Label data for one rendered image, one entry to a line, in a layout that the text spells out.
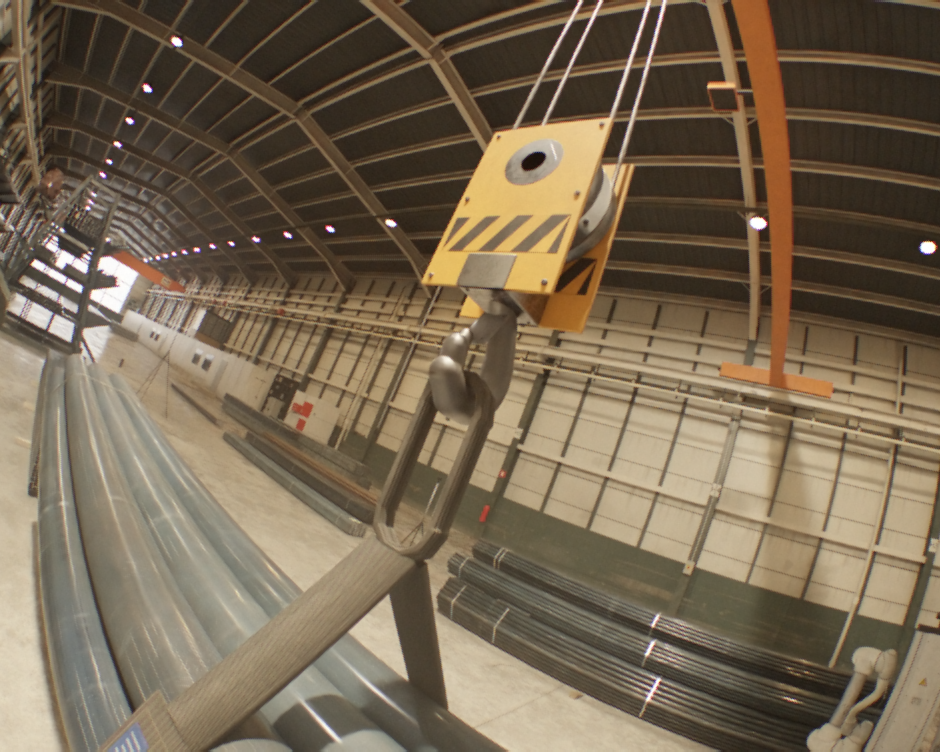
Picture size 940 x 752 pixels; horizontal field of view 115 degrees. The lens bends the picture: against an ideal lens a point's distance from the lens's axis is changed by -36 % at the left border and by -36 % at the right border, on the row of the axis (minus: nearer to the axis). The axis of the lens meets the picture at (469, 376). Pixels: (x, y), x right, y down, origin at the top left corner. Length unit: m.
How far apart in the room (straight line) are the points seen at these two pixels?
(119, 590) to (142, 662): 0.17
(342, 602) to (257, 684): 0.14
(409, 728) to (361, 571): 0.29
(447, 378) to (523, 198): 0.27
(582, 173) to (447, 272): 0.23
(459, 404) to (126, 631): 0.58
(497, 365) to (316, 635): 0.40
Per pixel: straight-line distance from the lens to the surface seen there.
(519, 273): 0.57
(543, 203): 0.63
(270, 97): 15.44
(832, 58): 9.24
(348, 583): 0.57
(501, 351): 0.62
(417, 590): 0.62
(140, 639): 0.73
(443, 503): 0.55
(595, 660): 5.21
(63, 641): 0.90
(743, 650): 5.56
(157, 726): 0.62
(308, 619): 0.57
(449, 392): 0.55
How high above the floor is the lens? 1.83
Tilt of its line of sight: 11 degrees up
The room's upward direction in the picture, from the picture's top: 22 degrees clockwise
